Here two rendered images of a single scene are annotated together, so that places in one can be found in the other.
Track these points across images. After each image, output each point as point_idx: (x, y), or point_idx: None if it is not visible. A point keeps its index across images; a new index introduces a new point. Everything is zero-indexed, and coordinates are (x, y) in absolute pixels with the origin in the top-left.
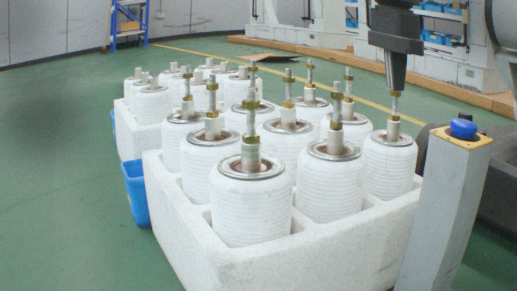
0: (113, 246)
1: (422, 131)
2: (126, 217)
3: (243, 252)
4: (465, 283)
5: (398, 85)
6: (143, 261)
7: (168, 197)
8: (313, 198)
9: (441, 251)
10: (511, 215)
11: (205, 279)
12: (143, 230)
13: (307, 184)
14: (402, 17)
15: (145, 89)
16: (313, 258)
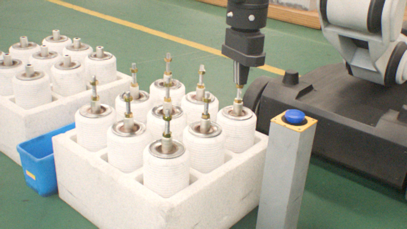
0: (28, 222)
1: (250, 87)
2: (25, 191)
3: (174, 199)
4: (310, 205)
5: (243, 82)
6: (65, 226)
7: (105, 171)
8: (197, 159)
9: (288, 187)
10: (342, 152)
11: (147, 223)
12: (48, 198)
13: (193, 151)
14: (252, 41)
15: (22, 76)
16: (206, 196)
